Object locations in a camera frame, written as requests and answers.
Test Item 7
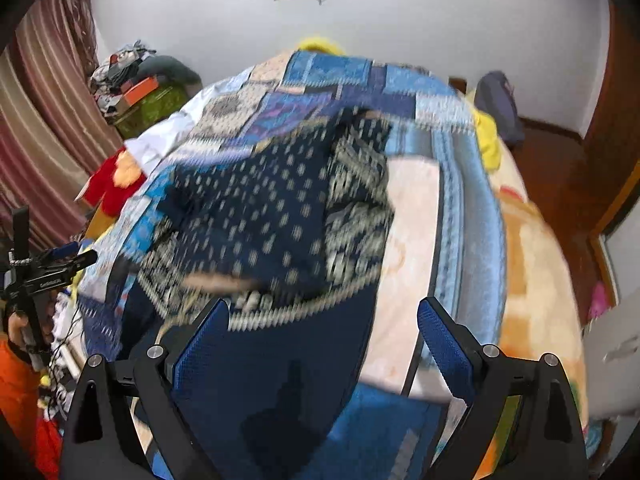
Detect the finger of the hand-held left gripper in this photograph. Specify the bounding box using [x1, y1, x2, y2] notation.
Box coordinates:
[42, 242, 81, 266]
[60, 250, 99, 277]

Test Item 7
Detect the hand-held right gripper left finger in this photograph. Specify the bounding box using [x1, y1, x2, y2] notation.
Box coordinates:
[59, 297, 241, 480]

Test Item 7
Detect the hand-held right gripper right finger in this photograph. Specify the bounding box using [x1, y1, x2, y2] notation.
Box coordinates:
[417, 296, 590, 480]

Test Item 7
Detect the navy patterned hoodie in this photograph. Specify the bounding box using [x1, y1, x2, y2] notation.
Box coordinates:
[117, 107, 398, 480]

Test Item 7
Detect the pile of clothes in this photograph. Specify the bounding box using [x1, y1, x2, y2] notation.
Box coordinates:
[89, 39, 203, 111]

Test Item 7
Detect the person's left hand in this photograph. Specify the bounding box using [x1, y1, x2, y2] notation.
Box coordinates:
[5, 305, 53, 356]

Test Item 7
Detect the red plush toy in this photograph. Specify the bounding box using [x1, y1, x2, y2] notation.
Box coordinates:
[80, 145, 148, 218]

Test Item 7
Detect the peach fleece blanket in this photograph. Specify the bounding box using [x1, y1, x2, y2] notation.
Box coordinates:
[465, 155, 606, 480]

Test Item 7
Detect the striped red beige curtain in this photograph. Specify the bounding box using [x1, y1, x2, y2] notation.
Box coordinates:
[0, 0, 126, 256]

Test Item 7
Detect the white sheet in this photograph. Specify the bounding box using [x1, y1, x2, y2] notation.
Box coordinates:
[122, 75, 251, 176]

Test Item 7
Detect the green storage box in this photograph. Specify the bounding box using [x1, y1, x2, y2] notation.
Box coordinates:
[110, 85, 188, 141]

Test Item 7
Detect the white cabinet with stickers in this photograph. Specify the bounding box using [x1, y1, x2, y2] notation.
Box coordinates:
[582, 287, 640, 421]

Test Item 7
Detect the orange box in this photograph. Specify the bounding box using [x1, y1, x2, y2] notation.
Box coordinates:
[120, 76, 161, 106]

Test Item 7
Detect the yellow blanket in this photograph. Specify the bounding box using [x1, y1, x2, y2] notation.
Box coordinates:
[472, 107, 506, 171]

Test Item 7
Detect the grey backpack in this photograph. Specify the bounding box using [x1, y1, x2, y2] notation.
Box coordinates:
[472, 71, 526, 146]

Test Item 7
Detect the blue patchwork blanket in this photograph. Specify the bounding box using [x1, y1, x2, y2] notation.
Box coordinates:
[75, 50, 508, 480]

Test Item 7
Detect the brown wooden wardrobe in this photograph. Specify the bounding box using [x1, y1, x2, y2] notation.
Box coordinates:
[582, 0, 640, 241]

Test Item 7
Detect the yellow pillow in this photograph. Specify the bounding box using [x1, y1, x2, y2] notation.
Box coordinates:
[297, 36, 346, 57]

